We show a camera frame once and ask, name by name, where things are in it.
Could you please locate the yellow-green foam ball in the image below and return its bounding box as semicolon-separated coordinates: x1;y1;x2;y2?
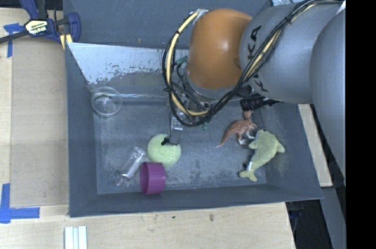
146;133;182;167

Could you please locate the purple plastic cup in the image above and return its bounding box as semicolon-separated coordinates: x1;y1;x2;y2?
139;161;167;196

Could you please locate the clear plastic tube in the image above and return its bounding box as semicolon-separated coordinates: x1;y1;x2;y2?
115;146;148;187

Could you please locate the grey metal bin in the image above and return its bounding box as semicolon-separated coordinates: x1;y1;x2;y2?
61;0;324;218

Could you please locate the brown toy dinosaur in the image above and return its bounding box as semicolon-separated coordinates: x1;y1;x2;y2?
215;109;259;149

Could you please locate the clear glass bowl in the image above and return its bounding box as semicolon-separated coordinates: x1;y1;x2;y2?
90;86;123;119

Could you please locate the yellow-green plush dolphin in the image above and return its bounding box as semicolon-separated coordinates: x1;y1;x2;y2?
239;129;286;183

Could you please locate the pale brown cardboard board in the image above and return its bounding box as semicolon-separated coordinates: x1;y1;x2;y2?
9;38;71;208

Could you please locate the black cylinder on white bracket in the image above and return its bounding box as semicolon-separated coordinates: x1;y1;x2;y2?
240;96;283;111

